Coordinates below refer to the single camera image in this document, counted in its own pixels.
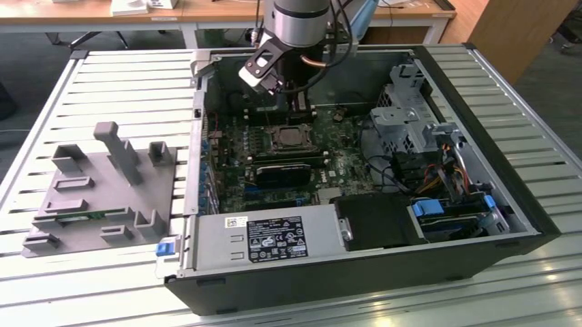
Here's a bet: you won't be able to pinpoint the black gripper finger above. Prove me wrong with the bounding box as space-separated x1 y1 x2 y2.
285 91 317 125

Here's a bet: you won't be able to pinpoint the CPU socket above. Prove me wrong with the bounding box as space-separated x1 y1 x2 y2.
265 124 319 153

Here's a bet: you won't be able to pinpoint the black RAM slot bank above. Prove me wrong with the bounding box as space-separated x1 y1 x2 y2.
249 151 329 168
246 104 289 126

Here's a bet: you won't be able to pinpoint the black graphics card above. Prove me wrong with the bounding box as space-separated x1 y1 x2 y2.
252 162 315 188

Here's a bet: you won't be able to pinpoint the green motherboard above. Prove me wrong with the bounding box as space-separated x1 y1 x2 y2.
198 105 377 214

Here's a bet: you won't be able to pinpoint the silver metal drive cage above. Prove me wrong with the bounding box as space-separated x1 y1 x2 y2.
367 63 469 154

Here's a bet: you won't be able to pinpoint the small silver heatsink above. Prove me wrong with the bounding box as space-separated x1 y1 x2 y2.
316 188 340 204

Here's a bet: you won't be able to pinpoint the black plastic shroud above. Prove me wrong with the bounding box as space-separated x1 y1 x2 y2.
333 193 428 252

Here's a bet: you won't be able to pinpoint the silver power supply unit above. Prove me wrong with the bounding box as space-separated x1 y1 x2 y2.
178 204 353 277

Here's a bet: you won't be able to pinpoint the blue disk carrier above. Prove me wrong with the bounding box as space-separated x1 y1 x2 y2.
408 198 455 219

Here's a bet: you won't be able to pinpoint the plain white box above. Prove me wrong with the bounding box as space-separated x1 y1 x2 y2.
110 0 150 16

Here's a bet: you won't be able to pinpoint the grey parts rack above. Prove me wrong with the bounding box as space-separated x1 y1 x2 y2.
20 121 186 259

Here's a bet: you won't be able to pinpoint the wooden cabinet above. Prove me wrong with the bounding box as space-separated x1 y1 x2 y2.
437 0 576 86

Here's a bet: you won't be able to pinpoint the black PC case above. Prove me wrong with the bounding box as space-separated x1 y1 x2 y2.
162 43 563 316

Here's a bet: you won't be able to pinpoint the green RAM stick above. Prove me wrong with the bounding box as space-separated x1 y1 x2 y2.
53 211 109 224

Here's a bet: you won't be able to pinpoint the wooden desk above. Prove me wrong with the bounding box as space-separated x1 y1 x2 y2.
0 0 457 47

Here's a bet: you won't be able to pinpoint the black office chair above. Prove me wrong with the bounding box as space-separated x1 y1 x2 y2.
547 13 582 55

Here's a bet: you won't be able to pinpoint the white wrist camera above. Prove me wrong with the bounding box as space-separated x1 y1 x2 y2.
237 47 285 95

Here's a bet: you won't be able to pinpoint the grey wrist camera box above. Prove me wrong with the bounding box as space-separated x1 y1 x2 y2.
325 32 360 59

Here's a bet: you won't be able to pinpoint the coloured power wires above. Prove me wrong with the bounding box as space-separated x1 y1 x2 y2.
420 144 472 197

